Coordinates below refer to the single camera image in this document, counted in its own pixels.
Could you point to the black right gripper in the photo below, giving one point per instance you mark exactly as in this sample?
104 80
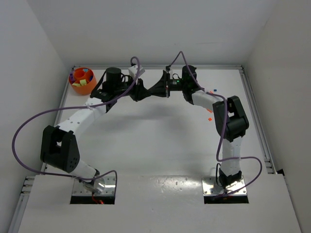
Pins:
166 84

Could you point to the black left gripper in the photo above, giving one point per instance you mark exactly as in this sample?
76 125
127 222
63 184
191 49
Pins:
137 90

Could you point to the light green 2x2 lego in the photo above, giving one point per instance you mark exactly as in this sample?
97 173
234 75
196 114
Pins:
83 82

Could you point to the purple 2x4 lego brick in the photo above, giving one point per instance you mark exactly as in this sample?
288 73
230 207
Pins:
71 78

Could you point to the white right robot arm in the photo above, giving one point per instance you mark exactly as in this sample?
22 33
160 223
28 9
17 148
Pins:
230 119

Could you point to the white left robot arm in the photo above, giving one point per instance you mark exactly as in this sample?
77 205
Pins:
59 144

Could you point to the orange divided round container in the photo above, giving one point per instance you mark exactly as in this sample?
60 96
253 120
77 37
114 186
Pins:
80 75

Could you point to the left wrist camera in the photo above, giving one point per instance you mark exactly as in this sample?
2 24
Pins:
135 71

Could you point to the aluminium table edge rail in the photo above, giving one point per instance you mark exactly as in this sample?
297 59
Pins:
268 158

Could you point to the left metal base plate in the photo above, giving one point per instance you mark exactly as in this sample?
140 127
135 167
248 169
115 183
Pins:
104 186

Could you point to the metal base plate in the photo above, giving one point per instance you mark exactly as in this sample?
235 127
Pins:
104 186
212 189

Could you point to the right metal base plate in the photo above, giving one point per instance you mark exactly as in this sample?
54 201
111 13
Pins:
212 189

